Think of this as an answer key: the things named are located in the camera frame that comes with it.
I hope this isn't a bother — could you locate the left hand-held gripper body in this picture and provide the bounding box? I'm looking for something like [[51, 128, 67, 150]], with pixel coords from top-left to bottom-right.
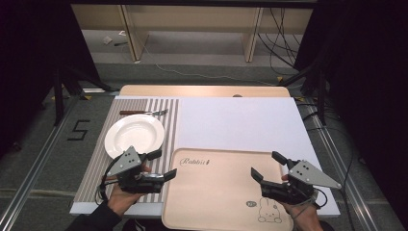
[[101, 145, 166, 194]]

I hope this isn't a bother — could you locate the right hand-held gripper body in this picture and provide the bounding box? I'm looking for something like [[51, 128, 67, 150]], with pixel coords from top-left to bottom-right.
[[260, 159, 343, 206]]

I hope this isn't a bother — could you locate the white plate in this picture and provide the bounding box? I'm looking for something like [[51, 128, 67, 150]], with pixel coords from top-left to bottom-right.
[[104, 114, 166, 160]]

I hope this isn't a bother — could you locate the beige tray with rabbit print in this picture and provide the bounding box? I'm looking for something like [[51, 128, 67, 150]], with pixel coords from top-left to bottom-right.
[[161, 147, 294, 231]]

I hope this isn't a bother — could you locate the fork with brown handle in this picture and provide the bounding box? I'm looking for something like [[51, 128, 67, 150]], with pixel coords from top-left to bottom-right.
[[118, 109, 169, 116]]

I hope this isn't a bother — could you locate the person's left hand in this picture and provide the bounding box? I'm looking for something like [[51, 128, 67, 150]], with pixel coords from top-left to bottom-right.
[[106, 164, 152, 218]]

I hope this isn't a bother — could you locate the person's right hand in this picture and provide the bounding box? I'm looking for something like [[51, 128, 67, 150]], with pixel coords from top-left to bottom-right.
[[280, 174, 325, 231]]

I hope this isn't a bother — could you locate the grey striped placemat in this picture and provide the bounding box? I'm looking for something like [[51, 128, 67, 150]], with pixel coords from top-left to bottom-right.
[[73, 98, 180, 204]]

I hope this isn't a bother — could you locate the white board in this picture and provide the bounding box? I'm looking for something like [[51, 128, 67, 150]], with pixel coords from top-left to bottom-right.
[[69, 95, 341, 217]]

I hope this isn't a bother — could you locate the person's dark clothing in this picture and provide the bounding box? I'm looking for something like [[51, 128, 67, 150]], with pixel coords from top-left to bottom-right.
[[121, 218, 166, 231]]

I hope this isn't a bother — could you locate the black metal stand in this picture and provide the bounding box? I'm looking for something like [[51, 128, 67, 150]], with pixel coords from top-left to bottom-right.
[[52, 65, 114, 127], [278, 62, 329, 126]]

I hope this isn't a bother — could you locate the black curtain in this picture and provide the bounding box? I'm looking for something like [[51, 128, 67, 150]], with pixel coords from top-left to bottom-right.
[[293, 0, 408, 222], [0, 0, 101, 158]]

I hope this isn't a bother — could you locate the beige wooden shelf unit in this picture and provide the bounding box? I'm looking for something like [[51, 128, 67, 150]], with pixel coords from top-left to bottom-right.
[[70, 4, 314, 64]]

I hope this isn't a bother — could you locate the right hand-held gripper cable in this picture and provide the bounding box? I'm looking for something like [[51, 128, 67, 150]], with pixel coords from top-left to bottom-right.
[[290, 188, 329, 220]]

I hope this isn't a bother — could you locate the hand-held gripper cable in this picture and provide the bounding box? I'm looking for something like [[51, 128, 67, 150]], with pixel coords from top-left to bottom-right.
[[94, 160, 118, 206], [290, 188, 329, 220]]

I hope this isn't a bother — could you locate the left hand-held gripper cable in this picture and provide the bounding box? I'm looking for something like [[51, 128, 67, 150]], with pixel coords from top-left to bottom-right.
[[94, 160, 118, 206]]

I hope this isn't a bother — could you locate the aluminium rail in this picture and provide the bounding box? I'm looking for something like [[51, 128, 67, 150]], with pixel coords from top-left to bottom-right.
[[301, 101, 398, 231], [0, 95, 81, 231]]

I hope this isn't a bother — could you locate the bundle of black cables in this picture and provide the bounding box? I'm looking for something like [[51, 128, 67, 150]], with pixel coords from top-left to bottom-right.
[[256, 8, 306, 76]]

